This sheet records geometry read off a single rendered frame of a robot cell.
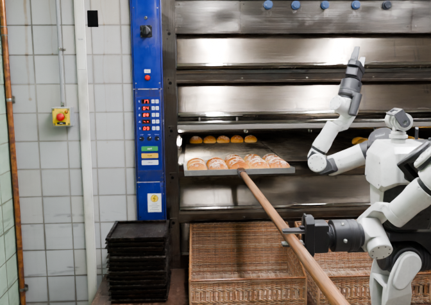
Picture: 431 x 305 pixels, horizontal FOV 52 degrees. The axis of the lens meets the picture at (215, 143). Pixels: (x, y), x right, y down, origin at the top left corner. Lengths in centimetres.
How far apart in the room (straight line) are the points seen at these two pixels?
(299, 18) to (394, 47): 56
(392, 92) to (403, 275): 121
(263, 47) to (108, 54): 83
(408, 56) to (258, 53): 83
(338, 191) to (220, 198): 68
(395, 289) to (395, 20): 150
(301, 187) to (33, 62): 161
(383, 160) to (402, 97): 110
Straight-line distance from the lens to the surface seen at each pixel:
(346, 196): 265
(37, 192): 264
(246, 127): 231
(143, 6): 245
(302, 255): 114
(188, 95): 244
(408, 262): 178
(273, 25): 251
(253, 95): 247
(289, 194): 256
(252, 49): 247
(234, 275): 253
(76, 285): 276
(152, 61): 241
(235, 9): 249
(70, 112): 245
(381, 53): 265
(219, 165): 219
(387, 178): 164
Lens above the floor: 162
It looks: 7 degrees down
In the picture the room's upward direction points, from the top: 1 degrees counter-clockwise
